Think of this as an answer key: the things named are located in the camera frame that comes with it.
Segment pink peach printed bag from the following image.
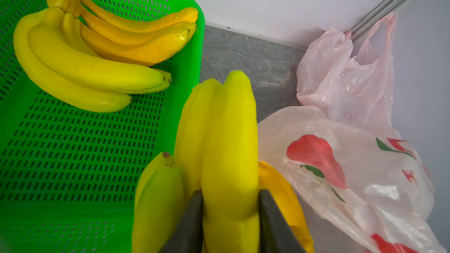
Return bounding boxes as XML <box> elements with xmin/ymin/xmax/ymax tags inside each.
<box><xmin>258</xmin><ymin>106</ymin><xmax>445</xmax><ymax>253</ymax></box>

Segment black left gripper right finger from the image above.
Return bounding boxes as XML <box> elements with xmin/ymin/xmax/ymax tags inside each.
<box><xmin>259</xmin><ymin>190</ymin><xmax>306</xmax><ymax>253</ymax></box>

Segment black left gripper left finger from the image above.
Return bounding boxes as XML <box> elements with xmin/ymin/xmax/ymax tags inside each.
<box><xmin>159</xmin><ymin>190</ymin><xmax>203</xmax><ymax>253</ymax></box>

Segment yellow-green banana bunch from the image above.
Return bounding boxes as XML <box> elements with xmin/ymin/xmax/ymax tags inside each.
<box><xmin>131</xmin><ymin>71</ymin><xmax>314</xmax><ymax>253</ymax></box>

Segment yellow banana bunch in basket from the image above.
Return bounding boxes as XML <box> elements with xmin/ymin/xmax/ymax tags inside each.
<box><xmin>14</xmin><ymin>0</ymin><xmax>199</xmax><ymax>112</ymax></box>

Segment green plastic basket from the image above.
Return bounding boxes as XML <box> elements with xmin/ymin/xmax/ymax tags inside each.
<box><xmin>1</xmin><ymin>0</ymin><xmax>205</xmax><ymax>253</ymax></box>

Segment plain pink plastic bag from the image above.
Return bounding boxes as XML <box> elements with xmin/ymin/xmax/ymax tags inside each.
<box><xmin>296</xmin><ymin>12</ymin><xmax>400</xmax><ymax>138</ymax></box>

